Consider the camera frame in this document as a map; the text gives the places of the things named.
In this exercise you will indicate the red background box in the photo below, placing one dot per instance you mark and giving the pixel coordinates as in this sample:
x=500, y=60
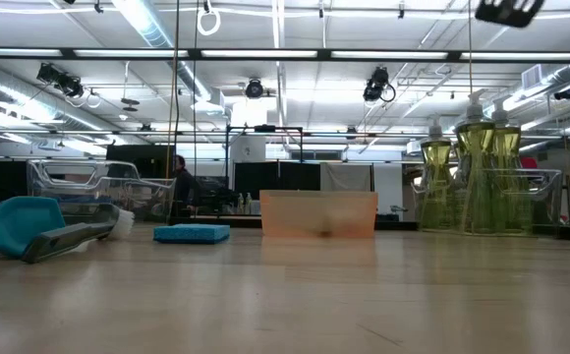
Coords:
x=529, y=162

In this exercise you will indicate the black metal frame stand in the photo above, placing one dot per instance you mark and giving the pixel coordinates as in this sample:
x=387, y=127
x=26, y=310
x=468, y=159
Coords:
x=265, y=129

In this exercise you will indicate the black ceiling camera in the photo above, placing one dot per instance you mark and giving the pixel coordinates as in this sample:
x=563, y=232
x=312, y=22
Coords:
x=376, y=83
x=254, y=89

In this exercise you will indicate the orange translucent plastic bin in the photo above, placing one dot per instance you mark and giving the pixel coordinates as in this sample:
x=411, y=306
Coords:
x=309, y=214

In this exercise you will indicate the grey dish brush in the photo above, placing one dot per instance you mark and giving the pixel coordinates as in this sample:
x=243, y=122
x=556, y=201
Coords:
x=69, y=236

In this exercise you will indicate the light blue sponge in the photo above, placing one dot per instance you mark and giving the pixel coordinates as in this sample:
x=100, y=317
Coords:
x=191, y=234

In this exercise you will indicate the clear plastic bin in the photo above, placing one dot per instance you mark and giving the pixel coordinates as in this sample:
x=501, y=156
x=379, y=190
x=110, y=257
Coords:
x=132, y=196
x=545, y=201

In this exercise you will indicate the yellow soap pump bottle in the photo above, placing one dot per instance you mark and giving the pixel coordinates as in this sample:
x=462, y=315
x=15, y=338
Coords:
x=511, y=196
x=474, y=196
x=435, y=196

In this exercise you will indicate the black overhead bar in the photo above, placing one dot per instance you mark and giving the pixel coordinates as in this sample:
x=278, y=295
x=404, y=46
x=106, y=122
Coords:
x=388, y=54

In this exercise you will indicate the grey cloth panel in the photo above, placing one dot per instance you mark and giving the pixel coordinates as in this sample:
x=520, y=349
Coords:
x=346, y=177

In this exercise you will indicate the small white bottle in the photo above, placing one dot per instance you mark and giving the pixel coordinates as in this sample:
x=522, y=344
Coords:
x=240, y=204
x=248, y=204

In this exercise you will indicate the black ceiling device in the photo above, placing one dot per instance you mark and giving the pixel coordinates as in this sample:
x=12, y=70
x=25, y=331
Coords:
x=565, y=93

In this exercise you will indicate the black ceiling spotlights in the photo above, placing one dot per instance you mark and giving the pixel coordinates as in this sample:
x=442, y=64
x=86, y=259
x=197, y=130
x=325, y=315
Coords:
x=61, y=81

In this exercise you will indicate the person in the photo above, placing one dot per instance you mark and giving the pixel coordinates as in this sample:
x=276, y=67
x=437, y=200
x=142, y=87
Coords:
x=184, y=184

